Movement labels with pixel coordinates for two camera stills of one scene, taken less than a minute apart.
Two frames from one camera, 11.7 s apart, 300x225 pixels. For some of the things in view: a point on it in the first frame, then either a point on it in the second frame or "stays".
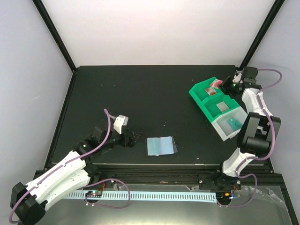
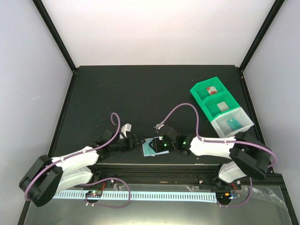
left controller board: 94,194 stays
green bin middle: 216,105 stays
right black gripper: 223,86 to 157,147
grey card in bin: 222,106 stays
